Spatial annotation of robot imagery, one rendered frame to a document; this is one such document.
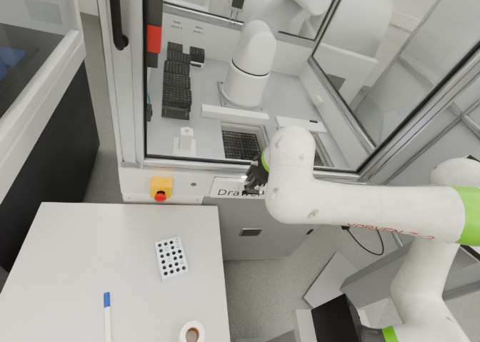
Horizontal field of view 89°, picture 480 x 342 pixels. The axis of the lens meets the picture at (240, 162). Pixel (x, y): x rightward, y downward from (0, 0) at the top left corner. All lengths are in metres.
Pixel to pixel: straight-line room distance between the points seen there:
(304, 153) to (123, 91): 0.46
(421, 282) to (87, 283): 0.98
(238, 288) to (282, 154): 1.31
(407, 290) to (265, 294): 1.02
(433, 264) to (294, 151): 0.54
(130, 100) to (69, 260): 0.54
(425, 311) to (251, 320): 1.05
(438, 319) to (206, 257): 0.68
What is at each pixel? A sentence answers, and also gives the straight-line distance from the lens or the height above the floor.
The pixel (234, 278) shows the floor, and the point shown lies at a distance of 1.76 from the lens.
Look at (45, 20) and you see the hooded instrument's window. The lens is 1.36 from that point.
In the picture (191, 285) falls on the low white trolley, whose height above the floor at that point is 0.76.
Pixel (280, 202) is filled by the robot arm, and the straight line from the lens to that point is 0.51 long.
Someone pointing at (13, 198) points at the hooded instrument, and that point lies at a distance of 1.18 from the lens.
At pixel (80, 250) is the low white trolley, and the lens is 0.97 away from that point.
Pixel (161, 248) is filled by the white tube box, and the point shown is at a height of 0.80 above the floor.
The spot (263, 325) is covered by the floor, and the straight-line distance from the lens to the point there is 1.76.
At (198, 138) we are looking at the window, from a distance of 0.79.
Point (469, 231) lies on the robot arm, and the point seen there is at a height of 1.35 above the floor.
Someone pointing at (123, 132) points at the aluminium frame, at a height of 1.11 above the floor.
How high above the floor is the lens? 1.63
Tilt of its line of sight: 45 degrees down
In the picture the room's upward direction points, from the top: 22 degrees clockwise
